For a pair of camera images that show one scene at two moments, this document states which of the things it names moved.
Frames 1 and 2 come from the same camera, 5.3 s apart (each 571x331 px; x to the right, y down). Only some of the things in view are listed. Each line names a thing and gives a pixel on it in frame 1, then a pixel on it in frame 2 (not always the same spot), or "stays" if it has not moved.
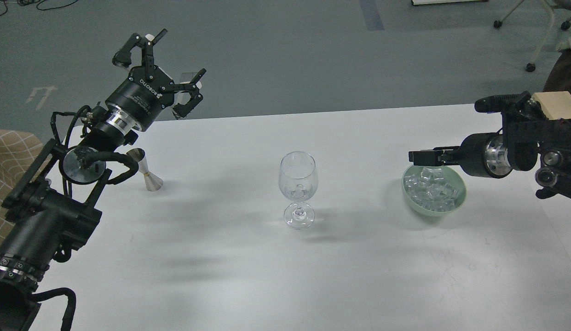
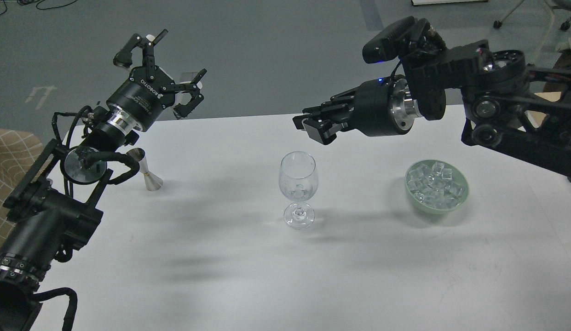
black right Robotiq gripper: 481,154 → 382,107
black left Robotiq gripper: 142,99 stays
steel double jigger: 152,182 stays
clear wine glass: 298,178 stays
